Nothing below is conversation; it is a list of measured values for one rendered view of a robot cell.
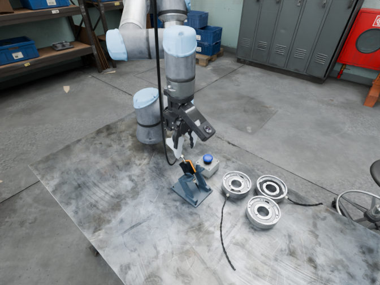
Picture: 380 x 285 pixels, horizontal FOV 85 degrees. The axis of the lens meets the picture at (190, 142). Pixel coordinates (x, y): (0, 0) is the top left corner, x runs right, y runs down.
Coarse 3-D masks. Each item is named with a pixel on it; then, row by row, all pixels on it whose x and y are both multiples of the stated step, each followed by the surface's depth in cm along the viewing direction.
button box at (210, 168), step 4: (200, 160) 84; (216, 160) 84; (196, 164) 83; (200, 164) 83; (204, 164) 83; (208, 164) 82; (212, 164) 83; (216, 164) 83; (208, 168) 81; (212, 168) 81; (216, 168) 84; (204, 172) 83; (208, 172) 81; (212, 172) 83; (208, 176) 82
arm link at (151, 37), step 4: (160, 28) 55; (164, 28) 55; (152, 32) 53; (160, 32) 53; (152, 36) 53; (160, 36) 53; (152, 40) 53; (160, 40) 53; (152, 44) 53; (160, 44) 53; (152, 48) 54; (160, 48) 54; (152, 52) 54; (160, 52) 55; (152, 56) 55; (160, 56) 56; (164, 56) 56
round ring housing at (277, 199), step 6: (258, 180) 78; (276, 180) 78; (258, 186) 76; (264, 186) 76; (270, 186) 78; (276, 186) 76; (282, 186) 76; (258, 192) 74; (270, 192) 74; (276, 192) 74; (270, 198) 72; (276, 198) 71; (282, 198) 72
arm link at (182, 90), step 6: (168, 84) 52; (174, 84) 50; (180, 84) 50; (186, 84) 50; (192, 84) 52; (168, 90) 53; (174, 90) 52; (180, 90) 51; (186, 90) 52; (192, 90) 53; (174, 96) 53; (180, 96) 52; (186, 96) 53
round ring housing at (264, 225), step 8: (256, 200) 72; (264, 200) 72; (272, 200) 70; (248, 208) 68; (256, 208) 69; (264, 208) 70; (248, 216) 68; (256, 224) 66; (264, 224) 64; (272, 224) 64
